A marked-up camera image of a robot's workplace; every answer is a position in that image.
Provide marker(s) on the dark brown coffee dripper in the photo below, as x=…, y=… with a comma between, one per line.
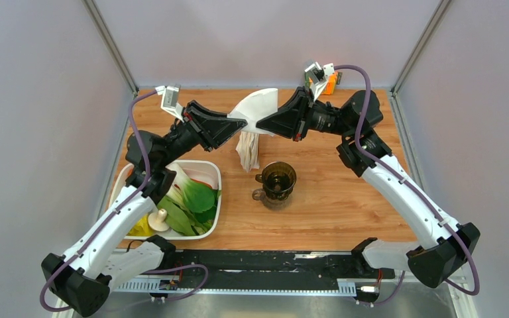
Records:
x=277, y=180

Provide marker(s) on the dark green leaf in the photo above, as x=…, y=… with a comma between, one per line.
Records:
x=176, y=218

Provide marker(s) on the yellow napa cabbage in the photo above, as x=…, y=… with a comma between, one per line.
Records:
x=141, y=228

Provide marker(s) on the clear glass coffee server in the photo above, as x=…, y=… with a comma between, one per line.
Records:
x=271, y=204

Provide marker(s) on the white paper coffee filter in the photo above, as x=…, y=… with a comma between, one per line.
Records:
x=254, y=107

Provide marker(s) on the pack of paper filters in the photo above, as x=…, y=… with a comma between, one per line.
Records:
x=247, y=149

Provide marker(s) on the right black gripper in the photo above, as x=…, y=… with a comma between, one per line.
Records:
x=290, y=120

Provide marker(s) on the white mushroom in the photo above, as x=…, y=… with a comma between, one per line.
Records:
x=157, y=220

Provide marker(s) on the red chili pepper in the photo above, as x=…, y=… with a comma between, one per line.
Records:
x=209, y=185

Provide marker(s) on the green bok choy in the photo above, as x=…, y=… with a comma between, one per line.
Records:
x=194, y=196

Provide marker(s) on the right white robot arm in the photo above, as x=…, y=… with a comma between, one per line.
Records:
x=443, y=244

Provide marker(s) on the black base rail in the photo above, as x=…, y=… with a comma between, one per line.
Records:
x=263, y=272

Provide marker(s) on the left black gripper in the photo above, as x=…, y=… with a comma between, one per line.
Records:
x=210, y=128

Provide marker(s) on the white rectangular tray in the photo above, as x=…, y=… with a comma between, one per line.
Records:
x=197, y=169

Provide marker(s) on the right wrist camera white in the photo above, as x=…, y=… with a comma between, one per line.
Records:
x=319, y=74

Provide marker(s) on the orange green carton box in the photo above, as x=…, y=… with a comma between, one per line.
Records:
x=327, y=89

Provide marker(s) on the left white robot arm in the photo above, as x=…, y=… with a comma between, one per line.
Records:
x=85, y=274

